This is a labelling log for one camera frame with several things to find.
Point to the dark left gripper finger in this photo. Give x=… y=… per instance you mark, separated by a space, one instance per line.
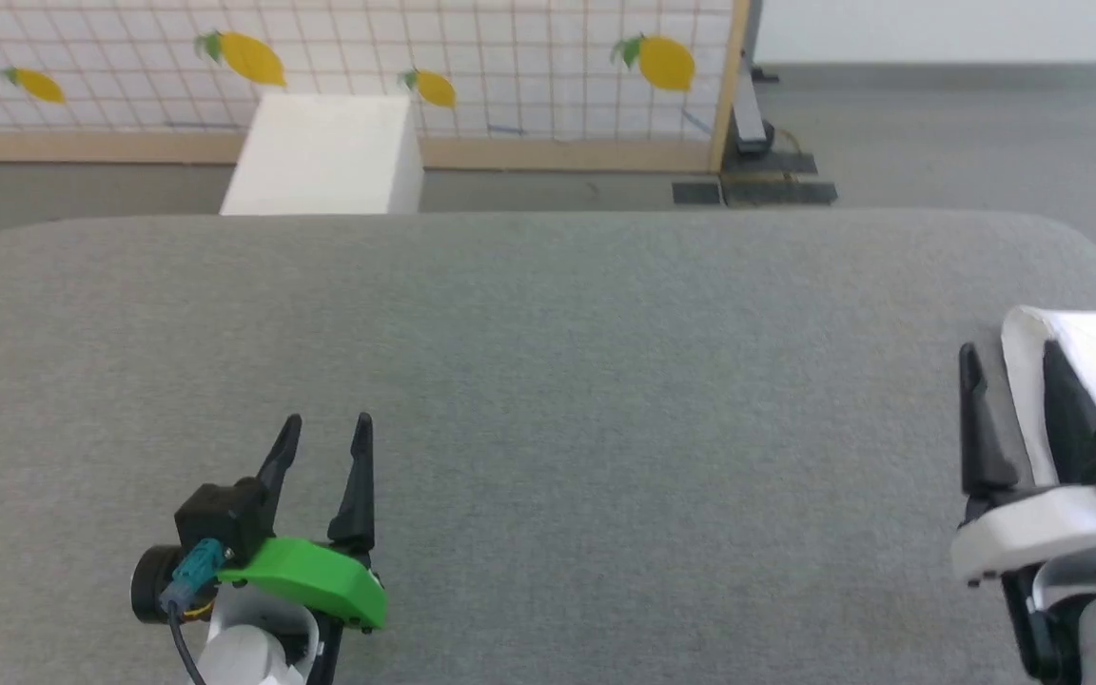
x=280 y=476
x=356 y=485

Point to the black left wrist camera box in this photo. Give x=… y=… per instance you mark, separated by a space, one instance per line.
x=220 y=518

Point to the long black floor plate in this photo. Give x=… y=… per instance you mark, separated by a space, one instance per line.
x=781 y=193

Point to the grey metal stand post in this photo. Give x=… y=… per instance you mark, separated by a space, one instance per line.
x=750 y=105

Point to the small black floor plate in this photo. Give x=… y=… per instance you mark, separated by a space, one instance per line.
x=696 y=193

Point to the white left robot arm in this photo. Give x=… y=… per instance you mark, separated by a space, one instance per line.
x=258 y=647

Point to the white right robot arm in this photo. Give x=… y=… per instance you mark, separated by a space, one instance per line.
x=1095 y=628

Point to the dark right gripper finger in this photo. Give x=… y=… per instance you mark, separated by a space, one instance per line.
x=1073 y=423
x=984 y=438

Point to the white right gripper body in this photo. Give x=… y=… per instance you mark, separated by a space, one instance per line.
x=1033 y=528

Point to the white and navy raglan shirt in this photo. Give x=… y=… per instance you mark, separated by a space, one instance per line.
x=557 y=381

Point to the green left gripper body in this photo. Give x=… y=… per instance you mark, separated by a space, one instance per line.
x=320 y=576

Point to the lemon-pattern grid panel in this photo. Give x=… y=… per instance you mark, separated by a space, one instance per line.
x=415 y=67

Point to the white box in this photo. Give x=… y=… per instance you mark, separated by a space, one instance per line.
x=324 y=157

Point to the black stand base plate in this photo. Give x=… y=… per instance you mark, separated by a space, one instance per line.
x=781 y=163

